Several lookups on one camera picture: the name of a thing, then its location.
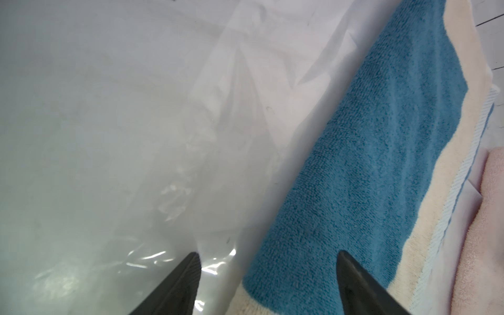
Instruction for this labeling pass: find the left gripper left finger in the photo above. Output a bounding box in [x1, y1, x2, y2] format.
[130, 252, 202, 315]

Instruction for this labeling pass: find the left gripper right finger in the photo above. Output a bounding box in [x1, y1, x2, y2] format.
[336, 250, 410, 315]

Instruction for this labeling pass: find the pink towel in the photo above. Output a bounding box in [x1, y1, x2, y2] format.
[451, 147, 503, 314]

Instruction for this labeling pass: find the blue and cream towel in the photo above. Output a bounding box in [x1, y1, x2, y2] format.
[227, 1, 498, 314]

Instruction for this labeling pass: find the clear plastic vacuum bag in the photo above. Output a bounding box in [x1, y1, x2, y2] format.
[1, 1, 397, 314]

